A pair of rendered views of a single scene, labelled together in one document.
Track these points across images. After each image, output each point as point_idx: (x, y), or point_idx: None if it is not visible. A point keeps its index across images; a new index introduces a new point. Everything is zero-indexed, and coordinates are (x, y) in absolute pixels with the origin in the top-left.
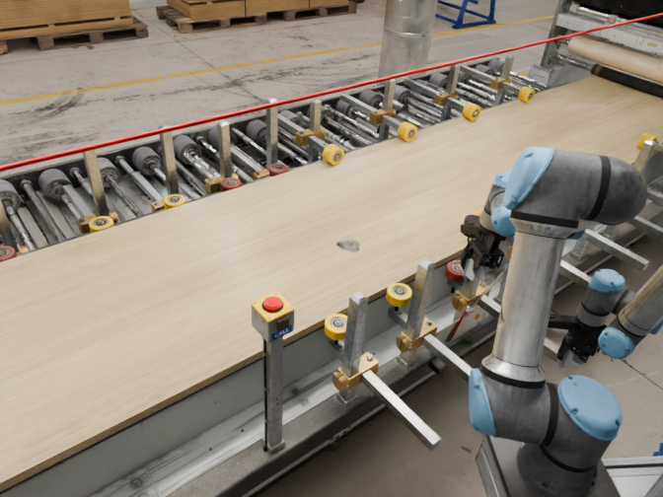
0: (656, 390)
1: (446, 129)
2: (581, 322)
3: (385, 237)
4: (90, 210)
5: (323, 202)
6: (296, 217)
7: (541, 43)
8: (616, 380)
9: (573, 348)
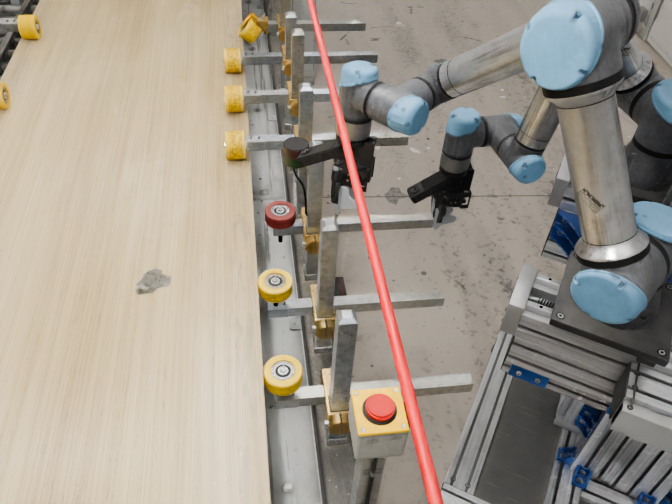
0: (374, 200)
1: (27, 66)
2: (456, 174)
3: (170, 239)
4: None
5: (34, 260)
6: (33, 306)
7: None
8: (347, 216)
9: (450, 203)
